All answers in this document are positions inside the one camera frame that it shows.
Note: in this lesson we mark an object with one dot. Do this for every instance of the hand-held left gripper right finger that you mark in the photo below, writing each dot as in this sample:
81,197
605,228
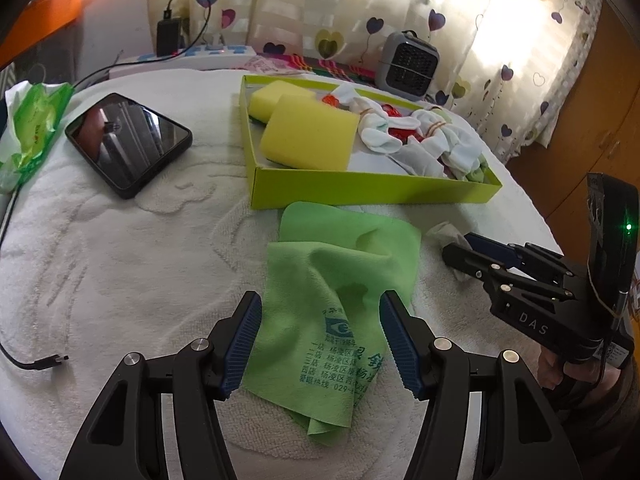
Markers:
400,345

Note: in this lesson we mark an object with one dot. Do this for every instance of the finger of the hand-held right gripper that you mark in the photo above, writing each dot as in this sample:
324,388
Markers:
487,248
465,260

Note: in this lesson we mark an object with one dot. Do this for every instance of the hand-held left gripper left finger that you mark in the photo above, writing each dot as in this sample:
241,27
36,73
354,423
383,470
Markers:
242,345

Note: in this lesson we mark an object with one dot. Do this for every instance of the green towel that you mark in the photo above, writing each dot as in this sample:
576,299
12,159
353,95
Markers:
477,172

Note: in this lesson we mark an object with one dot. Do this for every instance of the green printed microfiber cloth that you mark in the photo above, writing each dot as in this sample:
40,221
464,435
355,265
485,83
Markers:
320,285

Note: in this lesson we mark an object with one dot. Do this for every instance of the white sock bundle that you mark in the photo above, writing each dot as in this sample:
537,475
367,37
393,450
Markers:
450,145
380,135

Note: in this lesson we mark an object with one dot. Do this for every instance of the lime green cardboard box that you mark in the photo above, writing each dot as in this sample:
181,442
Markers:
375,190

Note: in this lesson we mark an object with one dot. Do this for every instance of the yellow sponge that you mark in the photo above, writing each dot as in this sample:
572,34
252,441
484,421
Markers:
270,100
310,135

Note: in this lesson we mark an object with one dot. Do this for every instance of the person's right forearm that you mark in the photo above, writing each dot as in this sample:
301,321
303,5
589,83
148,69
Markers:
600,420

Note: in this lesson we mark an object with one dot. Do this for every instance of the person's right hand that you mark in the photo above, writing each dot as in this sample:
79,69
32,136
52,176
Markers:
552,372

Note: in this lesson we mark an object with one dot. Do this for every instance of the crumpled white tissue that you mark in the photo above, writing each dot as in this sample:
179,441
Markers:
445,232

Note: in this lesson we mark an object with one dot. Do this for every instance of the wooden cabinet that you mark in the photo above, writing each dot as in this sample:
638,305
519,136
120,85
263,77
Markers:
575,125

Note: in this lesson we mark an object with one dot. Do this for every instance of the grey fan heater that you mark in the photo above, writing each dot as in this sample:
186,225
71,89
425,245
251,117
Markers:
407,67

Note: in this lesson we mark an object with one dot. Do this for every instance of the plaid cloth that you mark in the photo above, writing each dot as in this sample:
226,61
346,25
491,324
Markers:
340,69

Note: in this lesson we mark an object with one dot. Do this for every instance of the black smartphone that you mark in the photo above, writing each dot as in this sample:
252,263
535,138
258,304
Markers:
125,140

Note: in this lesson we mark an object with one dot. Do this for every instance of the pink patterned packet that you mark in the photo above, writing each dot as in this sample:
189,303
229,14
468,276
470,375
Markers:
262,65

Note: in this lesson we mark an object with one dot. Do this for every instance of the white power strip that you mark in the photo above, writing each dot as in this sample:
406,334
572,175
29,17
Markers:
225,51

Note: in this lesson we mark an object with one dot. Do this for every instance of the heart print curtain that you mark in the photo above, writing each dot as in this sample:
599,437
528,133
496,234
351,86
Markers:
300,0

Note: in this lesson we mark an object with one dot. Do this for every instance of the green tissue pack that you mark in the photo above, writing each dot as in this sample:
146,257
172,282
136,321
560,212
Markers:
35,115

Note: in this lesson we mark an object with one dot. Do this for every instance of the black power adapter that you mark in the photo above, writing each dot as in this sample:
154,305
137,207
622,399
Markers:
169,35

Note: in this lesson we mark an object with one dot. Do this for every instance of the orange shelf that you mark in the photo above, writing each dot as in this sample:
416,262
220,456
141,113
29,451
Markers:
45,7

